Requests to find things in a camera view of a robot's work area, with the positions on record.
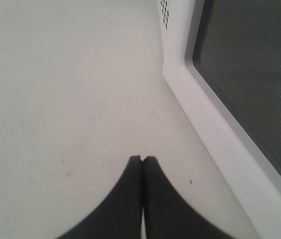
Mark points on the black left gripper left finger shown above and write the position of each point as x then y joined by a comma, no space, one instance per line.
119,215

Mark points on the white Midea microwave oven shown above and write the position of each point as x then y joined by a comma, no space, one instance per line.
230,74

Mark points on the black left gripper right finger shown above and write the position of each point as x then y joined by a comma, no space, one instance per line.
166,214

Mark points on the white microwave door with window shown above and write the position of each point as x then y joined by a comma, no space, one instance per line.
242,87

